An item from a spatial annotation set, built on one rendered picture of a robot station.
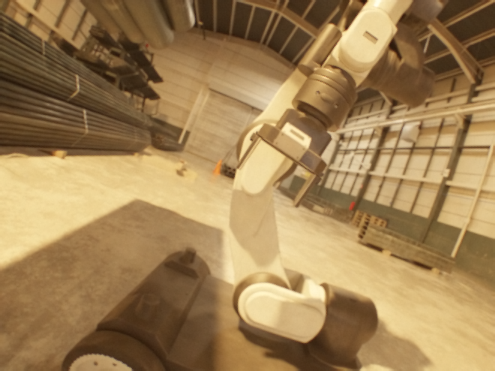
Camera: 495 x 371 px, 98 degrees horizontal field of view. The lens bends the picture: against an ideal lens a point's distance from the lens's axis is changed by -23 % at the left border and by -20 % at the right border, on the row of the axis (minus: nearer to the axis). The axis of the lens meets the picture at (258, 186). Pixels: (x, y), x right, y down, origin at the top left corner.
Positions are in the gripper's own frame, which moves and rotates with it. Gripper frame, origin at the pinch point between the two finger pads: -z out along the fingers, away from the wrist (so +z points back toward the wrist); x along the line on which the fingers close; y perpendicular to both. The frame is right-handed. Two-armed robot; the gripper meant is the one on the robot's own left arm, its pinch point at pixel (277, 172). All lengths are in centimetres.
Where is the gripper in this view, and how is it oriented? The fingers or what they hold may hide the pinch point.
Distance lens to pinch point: 43.2
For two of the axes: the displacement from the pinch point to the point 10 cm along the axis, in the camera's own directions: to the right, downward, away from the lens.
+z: 5.5, -8.3, -0.4
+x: -8.3, -5.5, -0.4
